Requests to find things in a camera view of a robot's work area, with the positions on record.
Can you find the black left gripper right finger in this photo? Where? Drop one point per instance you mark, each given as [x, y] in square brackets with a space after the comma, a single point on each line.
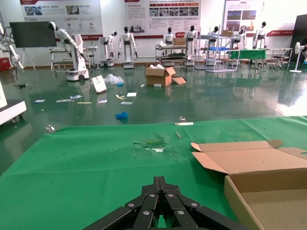
[177, 206]

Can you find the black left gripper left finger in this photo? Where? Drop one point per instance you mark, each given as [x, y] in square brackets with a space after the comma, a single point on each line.
[144, 208]

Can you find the white industrial robot arm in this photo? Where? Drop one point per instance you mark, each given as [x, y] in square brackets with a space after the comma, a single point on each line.
[14, 55]

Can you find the open brown cardboard box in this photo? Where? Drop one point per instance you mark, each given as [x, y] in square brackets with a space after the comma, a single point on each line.
[251, 163]

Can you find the small brown cardboard box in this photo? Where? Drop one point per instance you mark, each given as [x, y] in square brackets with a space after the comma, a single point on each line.
[180, 42]
[227, 33]

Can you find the small wooden stick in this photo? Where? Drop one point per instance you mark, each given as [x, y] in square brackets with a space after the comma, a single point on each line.
[178, 135]

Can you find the silver binder clip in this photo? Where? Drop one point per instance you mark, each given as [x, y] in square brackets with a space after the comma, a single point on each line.
[184, 123]
[50, 128]

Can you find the crumpled blue glove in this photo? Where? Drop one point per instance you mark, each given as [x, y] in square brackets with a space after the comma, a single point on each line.
[121, 115]

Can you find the white paper sheet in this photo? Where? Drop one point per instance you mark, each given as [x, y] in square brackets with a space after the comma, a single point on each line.
[126, 103]
[39, 101]
[102, 101]
[131, 94]

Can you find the curled yellow strips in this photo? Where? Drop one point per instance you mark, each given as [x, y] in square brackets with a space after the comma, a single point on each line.
[120, 96]

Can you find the flat cardboard piece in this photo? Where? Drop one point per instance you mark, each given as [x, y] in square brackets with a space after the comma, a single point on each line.
[180, 80]

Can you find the small blue scrap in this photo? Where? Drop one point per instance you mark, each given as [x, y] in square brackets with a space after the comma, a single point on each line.
[120, 84]

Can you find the large open cardboard carton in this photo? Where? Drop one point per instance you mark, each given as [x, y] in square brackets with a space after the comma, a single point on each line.
[156, 80]

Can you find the clear plastic packet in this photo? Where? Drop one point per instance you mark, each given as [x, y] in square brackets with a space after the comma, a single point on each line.
[76, 97]

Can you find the white red carton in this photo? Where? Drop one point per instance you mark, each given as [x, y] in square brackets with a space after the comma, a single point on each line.
[99, 84]

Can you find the clear plastic bag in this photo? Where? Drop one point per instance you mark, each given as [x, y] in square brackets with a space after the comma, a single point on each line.
[112, 78]

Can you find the metal shelf cart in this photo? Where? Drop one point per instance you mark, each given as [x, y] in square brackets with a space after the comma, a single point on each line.
[171, 55]

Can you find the white metal rack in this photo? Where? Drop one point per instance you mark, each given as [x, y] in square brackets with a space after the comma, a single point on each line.
[236, 62]

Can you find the blue plastic bin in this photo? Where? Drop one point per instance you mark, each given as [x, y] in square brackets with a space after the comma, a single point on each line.
[218, 49]

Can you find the white machine base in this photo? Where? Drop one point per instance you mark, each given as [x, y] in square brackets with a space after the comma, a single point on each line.
[12, 110]

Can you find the white leaning mobile robot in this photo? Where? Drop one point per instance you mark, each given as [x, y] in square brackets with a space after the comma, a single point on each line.
[76, 55]

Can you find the green covered table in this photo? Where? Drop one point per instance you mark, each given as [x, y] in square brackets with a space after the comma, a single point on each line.
[249, 54]

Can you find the white humanoid robot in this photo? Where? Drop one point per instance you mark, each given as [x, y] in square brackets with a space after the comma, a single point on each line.
[191, 36]
[261, 33]
[169, 37]
[110, 42]
[126, 38]
[216, 29]
[242, 37]

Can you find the black floor debris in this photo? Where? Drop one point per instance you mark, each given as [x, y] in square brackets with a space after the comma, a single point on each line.
[22, 85]

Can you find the black round stool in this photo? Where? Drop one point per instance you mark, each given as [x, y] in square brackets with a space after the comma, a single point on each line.
[277, 57]

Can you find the red cabinet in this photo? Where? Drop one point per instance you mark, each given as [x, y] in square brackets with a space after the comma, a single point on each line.
[4, 64]

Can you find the black screen on stand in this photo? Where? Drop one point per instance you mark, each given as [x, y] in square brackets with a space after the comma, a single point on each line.
[31, 34]

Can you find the metal frame table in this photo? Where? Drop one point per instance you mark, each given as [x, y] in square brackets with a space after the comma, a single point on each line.
[279, 49]
[60, 63]

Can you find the white red wall poster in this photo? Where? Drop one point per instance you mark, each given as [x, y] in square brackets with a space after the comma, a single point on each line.
[144, 14]
[275, 14]
[60, 19]

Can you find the white pedestal fan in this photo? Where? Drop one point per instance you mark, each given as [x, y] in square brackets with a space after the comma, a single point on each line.
[298, 46]

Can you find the black wall panel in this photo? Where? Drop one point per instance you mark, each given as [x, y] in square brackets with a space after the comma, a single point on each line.
[299, 28]

